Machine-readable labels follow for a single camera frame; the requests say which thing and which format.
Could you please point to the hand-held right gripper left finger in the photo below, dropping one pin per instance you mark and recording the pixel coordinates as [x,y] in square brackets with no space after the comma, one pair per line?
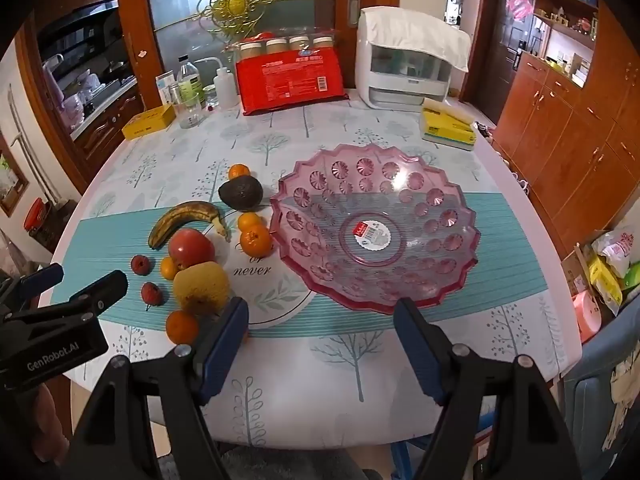
[222,352]

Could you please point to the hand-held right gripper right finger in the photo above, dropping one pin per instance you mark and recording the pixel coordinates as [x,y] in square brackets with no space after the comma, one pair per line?
[420,355]

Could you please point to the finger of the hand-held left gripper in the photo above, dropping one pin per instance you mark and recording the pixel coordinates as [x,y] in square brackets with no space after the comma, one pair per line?
[102,290]
[42,277]

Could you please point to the red lychee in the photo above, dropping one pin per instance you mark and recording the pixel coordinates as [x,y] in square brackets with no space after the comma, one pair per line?
[152,293]
[141,264]

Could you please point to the yellow pear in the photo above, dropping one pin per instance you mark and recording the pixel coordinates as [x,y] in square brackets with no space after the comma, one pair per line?
[200,287]

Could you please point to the red apple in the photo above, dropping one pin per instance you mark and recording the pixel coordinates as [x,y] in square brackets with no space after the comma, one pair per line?
[190,247]

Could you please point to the overripe banana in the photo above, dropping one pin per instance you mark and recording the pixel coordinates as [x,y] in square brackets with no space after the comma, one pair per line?
[180,212]

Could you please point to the tangerine with green stem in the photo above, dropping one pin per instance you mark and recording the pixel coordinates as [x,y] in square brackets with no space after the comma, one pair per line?
[256,241]

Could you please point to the pink glass fruit bowl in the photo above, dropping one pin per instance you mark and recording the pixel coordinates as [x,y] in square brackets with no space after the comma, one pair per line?
[320,240]

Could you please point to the dark avocado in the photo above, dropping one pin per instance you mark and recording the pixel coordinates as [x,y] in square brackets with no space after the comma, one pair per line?
[240,192]

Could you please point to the person's left hand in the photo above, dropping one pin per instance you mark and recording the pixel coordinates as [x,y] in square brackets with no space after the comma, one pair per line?
[50,425]

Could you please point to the tree print tablecloth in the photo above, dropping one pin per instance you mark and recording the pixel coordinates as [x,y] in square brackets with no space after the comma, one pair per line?
[350,360]

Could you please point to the wooden kitchen cabinet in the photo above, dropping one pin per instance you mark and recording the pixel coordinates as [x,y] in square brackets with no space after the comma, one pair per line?
[100,125]

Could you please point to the yellow cardboard box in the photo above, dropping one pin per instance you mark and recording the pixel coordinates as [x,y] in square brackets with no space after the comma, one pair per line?
[147,122]

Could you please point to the pink plastic item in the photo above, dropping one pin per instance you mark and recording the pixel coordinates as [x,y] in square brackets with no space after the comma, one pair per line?
[590,317]

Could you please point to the blue chair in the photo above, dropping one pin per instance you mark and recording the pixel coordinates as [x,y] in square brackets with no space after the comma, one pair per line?
[605,400]

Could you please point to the yellow package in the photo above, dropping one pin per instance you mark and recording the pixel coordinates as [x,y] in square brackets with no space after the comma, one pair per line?
[602,282]

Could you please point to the clear drinking glass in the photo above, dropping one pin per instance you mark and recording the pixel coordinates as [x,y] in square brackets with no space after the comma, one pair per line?
[190,112]

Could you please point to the small white carton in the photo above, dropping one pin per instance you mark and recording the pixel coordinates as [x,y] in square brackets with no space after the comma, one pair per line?
[164,87]

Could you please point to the small glass jar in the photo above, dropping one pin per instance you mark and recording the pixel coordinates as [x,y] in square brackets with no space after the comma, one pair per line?
[211,99]

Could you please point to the white plastic bag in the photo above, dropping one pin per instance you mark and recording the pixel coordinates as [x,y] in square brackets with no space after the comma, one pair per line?
[617,250]

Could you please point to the green package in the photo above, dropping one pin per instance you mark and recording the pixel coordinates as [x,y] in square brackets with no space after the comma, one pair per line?
[631,280]

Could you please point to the yellow tissue pack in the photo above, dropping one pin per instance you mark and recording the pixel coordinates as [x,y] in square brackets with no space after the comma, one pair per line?
[447,127]

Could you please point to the clear bottle green label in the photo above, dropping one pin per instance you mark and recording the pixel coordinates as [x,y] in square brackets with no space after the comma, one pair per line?
[189,77]

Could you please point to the white squeeze bottle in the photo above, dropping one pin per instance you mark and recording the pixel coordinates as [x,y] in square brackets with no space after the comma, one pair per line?
[225,90]

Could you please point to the white countertop appliance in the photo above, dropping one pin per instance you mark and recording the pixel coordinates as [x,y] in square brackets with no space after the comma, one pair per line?
[400,85]

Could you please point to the brown entrance door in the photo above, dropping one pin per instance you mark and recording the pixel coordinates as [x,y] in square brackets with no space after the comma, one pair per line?
[500,60]

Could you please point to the gold floral door ornament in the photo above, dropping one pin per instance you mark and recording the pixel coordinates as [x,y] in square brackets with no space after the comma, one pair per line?
[235,2]

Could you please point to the white towel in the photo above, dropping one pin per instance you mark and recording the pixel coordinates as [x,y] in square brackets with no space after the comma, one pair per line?
[415,30]

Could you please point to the pink door decoration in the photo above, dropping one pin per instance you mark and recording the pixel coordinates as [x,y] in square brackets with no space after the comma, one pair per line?
[519,5]

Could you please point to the framed wall picture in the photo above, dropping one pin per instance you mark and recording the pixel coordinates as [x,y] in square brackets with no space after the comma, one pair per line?
[12,180]

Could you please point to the wooden wall cabinet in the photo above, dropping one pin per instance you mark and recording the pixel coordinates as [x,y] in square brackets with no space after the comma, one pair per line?
[565,125]

